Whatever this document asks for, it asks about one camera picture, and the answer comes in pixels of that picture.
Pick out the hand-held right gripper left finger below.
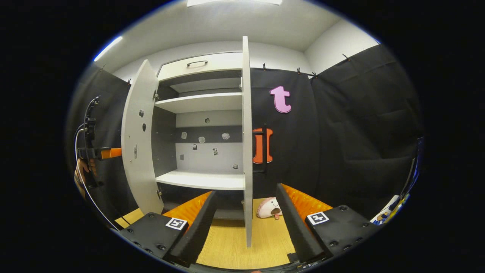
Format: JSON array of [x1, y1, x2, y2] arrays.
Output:
[[117, 190, 217, 268]]

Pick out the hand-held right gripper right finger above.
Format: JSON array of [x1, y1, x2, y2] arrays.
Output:
[[276, 183, 381, 264]]

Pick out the beige double-door shoe cabinet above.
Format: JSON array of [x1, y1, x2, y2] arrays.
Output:
[[152, 51, 246, 221]]

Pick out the long ceiling light strip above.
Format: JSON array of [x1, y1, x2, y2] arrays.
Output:
[[94, 36, 124, 62]]

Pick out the black backdrop cloth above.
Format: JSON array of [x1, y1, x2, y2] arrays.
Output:
[[66, 44, 425, 228]]

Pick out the rectangular ceiling light panel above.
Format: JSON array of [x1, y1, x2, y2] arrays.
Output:
[[187, 0, 283, 7]]

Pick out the thin grey cable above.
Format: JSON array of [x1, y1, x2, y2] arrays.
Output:
[[74, 123, 122, 231]]

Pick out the pink white plush toy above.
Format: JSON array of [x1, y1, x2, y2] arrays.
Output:
[[257, 197, 283, 220]]

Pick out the beige shoe cabinet door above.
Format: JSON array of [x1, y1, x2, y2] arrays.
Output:
[[121, 60, 165, 215], [241, 36, 268, 248]]

